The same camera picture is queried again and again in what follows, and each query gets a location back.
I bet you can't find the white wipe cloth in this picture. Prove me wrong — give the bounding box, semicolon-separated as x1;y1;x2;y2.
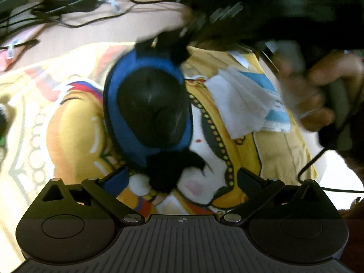
205;67;276;139

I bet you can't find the red star crochet container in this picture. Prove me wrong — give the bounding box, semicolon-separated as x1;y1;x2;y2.
0;103;10;149

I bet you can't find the person right hand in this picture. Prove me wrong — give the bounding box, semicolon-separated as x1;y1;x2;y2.
273;52;363;132

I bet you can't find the black power adapter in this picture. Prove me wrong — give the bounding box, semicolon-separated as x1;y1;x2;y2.
44;0;99;15

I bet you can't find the pink tube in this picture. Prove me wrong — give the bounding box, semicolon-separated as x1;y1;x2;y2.
0;25;44;71

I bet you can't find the blue white tissue pack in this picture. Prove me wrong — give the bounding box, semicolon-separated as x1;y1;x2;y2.
241;72;291;133

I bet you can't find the black tangled cable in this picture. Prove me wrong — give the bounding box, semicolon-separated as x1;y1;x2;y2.
0;0;195;49

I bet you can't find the yellow printed cloth mat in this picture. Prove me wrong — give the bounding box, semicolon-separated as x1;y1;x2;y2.
1;43;312;272

